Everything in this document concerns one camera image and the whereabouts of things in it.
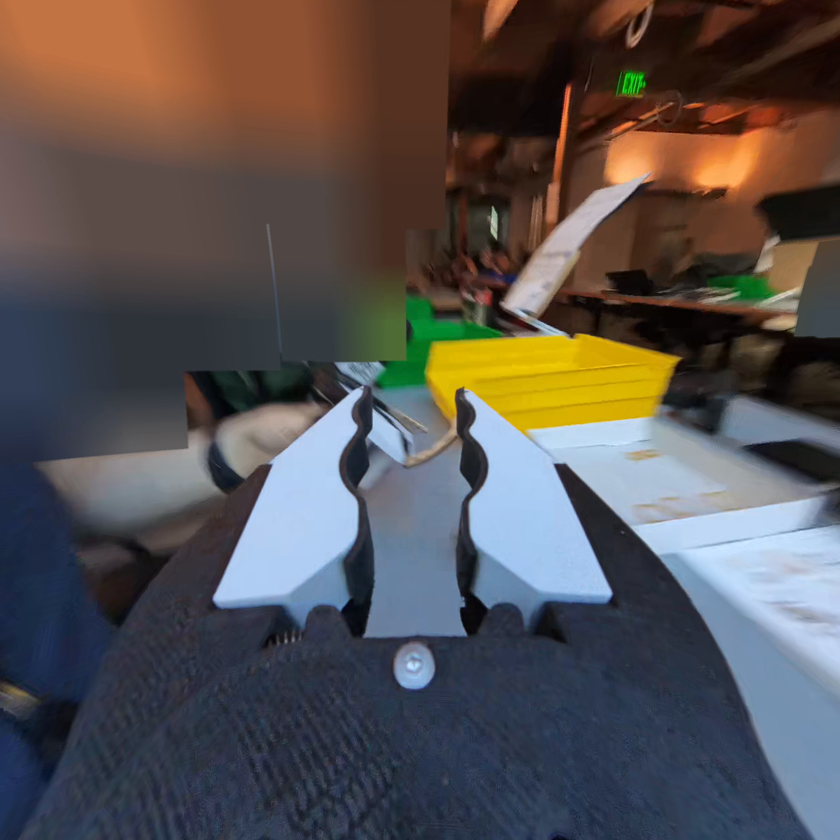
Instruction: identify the green plastic bin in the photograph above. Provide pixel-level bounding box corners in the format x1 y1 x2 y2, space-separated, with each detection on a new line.
377 295 504 389

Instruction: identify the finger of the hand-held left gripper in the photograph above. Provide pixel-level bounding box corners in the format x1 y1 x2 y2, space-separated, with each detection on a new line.
364 392 429 466

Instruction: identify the stack of yellow plastic bins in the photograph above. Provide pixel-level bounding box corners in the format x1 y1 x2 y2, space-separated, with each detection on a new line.
424 332 681 435

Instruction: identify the small green crate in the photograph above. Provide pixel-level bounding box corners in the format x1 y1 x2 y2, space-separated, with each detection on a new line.
707 273 773 300

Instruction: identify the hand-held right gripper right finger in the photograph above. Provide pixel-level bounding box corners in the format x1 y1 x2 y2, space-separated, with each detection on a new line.
455 386 615 636

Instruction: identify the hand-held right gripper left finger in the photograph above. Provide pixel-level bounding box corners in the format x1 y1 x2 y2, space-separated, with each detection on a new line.
212 386 376 636

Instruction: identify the white printed board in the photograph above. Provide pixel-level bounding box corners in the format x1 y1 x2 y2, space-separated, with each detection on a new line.
500 172 652 317

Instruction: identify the black monitor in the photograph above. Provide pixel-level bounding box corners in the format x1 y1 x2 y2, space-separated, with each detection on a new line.
753 185 840 242

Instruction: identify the long wooden background table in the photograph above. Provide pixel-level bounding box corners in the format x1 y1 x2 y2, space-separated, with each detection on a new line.
558 287 798 329

